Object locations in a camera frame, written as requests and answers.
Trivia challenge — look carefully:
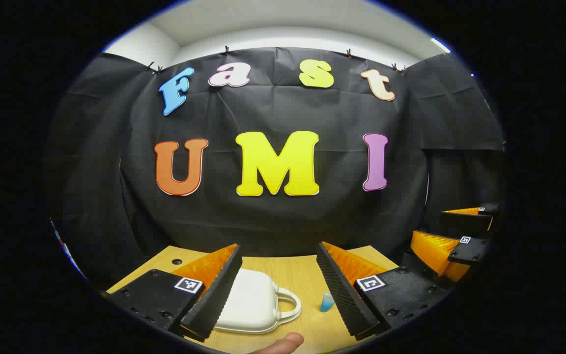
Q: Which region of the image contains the white suitcase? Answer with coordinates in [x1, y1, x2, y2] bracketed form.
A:
[213, 268, 302, 335]

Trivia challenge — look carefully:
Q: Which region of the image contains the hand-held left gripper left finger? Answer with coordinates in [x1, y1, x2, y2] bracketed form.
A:
[106, 243, 243, 343]

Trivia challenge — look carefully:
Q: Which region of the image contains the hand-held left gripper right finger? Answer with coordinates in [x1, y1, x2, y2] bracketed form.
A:
[316, 241, 453, 341]

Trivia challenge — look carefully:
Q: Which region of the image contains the black backdrop cloth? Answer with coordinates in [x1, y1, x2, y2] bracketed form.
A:
[45, 47, 506, 288]

